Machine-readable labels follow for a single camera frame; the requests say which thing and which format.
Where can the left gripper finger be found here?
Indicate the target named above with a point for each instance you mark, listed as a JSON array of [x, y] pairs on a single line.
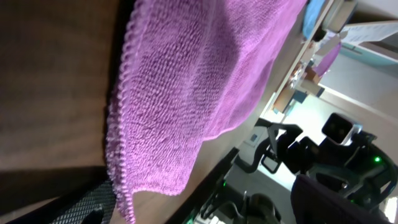
[[101, 198]]

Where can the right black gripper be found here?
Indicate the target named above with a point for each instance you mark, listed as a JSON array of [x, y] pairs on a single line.
[[280, 147]]

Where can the purple microfiber cloth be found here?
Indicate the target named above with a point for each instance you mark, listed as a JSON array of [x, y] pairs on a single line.
[[189, 72]]

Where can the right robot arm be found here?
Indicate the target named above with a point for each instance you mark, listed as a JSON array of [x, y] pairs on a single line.
[[341, 180]]

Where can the blue microfiber cloth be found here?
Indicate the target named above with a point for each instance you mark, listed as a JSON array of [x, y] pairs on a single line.
[[312, 12]]

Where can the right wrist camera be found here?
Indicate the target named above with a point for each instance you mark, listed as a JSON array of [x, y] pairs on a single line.
[[340, 129]]

